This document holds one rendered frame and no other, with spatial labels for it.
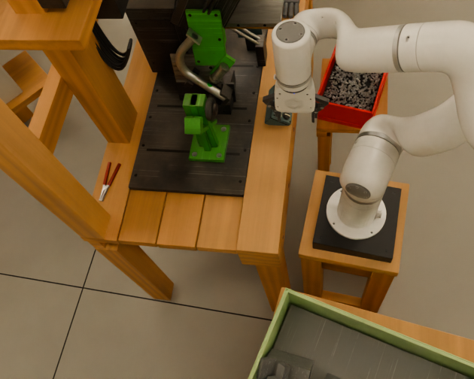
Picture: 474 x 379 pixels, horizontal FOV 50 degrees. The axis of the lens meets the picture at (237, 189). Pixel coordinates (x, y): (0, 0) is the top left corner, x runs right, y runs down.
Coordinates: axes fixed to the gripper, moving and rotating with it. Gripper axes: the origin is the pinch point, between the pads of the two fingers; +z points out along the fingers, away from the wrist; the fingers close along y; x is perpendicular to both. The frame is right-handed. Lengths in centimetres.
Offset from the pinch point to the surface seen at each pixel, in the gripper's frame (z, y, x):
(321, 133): 53, 5, 28
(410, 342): 35, 34, -50
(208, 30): 9, -33, 39
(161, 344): 130, -66, -47
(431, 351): 35, 40, -51
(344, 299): 106, 18, -22
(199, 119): 15.4, -31.8, 7.5
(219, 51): 17, -30, 37
